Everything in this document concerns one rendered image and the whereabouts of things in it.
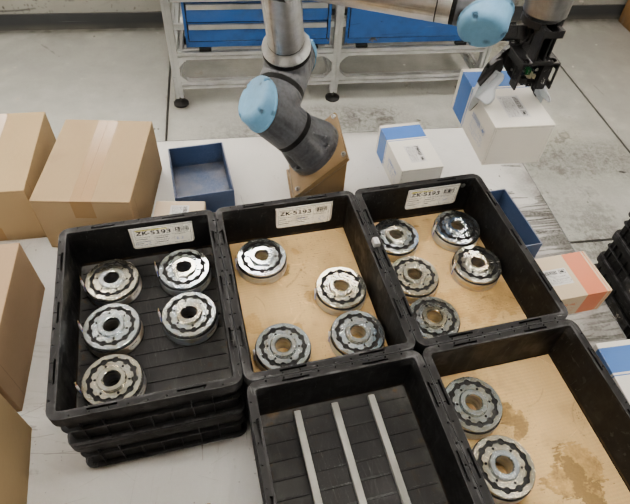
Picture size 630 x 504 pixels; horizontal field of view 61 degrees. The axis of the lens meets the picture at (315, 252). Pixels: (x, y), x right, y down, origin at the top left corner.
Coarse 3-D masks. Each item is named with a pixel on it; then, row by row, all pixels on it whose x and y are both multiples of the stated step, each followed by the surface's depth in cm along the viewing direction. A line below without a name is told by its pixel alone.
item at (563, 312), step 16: (464, 176) 120; (368, 192) 115; (496, 208) 114; (368, 224) 109; (384, 256) 104; (528, 256) 106; (400, 288) 99; (544, 288) 101; (560, 304) 98; (528, 320) 96; (544, 320) 96; (416, 336) 92; (448, 336) 93; (464, 336) 93
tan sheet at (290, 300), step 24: (288, 240) 118; (312, 240) 119; (336, 240) 119; (288, 264) 114; (312, 264) 114; (336, 264) 115; (240, 288) 109; (264, 288) 110; (288, 288) 110; (312, 288) 110; (264, 312) 106; (288, 312) 106; (312, 312) 106; (312, 336) 103; (360, 336) 103; (312, 360) 100
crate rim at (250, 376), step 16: (336, 192) 115; (224, 208) 110; (240, 208) 110; (256, 208) 111; (352, 208) 112; (224, 240) 106; (368, 240) 106; (224, 256) 102; (384, 272) 101; (400, 304) 97; (240, 320) 93; (400, 320) 94; (240, 336) 91; (240, 352) 89; (368, 352) 90; (384, 352) 90; (288, 368) 87; (304, 368) 87
